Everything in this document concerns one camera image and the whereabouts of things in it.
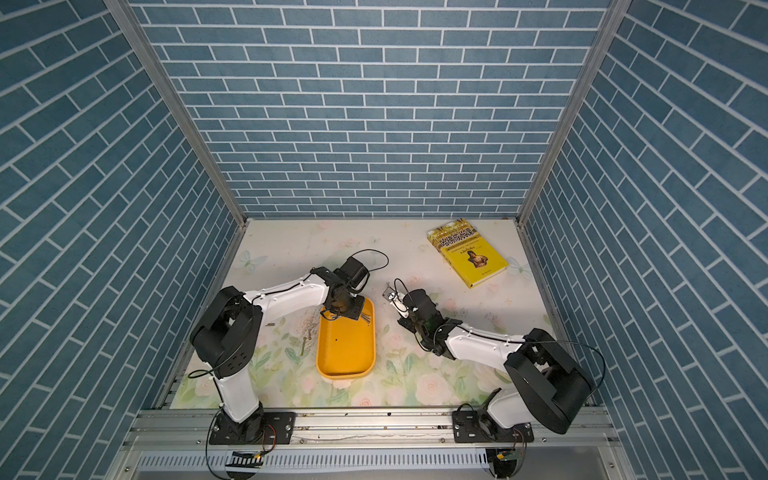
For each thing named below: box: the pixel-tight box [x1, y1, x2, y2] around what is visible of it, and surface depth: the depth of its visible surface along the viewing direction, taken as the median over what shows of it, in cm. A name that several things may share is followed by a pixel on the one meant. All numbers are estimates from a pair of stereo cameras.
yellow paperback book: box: [427, 218, 510, 288], surface depth 110 cm
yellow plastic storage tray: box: [316, 297, 376, 380], surface depth 88 cm
